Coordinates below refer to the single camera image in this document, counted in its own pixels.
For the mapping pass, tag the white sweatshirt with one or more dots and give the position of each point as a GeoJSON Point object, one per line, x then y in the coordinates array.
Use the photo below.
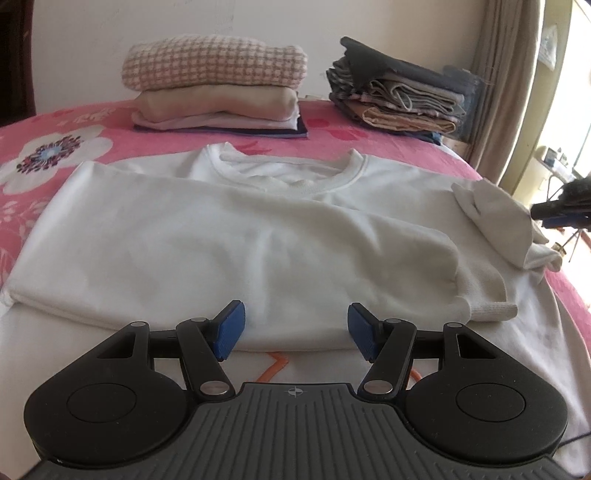
{"type": "Point", "coordinates": [231, 240]}

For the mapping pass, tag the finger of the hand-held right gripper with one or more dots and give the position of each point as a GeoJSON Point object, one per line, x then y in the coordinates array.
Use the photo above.
{"type": "Point", "coordinates": [563, 223]}

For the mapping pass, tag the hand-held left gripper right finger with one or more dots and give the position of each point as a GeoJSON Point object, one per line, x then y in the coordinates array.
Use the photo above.
{"type": "Point", "coordinates": [362, 332]}

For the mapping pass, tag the pink checked folded sweater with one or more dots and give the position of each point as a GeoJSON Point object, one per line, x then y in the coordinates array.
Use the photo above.
{"type": "Point", "coordinates": [212, 62]}

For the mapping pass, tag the beige curtain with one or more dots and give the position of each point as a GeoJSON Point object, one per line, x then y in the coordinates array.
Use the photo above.
{"type": "Point", "coordinates": [503, 92]}

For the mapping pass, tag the white folded garment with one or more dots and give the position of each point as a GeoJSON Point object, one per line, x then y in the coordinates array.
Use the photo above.
{"type": "Point", "coordinates": [240, 121]}

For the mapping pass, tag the pink floral blanket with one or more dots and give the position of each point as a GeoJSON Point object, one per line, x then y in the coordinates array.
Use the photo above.
{"type": "Point", "coordinates": [55, 138]}

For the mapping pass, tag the beige folded sweater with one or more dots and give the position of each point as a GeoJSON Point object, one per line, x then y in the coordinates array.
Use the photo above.
{"type": "Point", "coordinates": [217, 102]}

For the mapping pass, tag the stack of dark folded clothes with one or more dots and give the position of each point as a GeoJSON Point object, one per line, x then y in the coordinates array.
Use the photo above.
{"type": "Point", "coordinates": [397, 87]}

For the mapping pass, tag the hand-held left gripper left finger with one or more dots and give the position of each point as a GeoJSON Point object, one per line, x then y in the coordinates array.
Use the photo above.
{"type": "Point", "coordinates": [231, 330]}

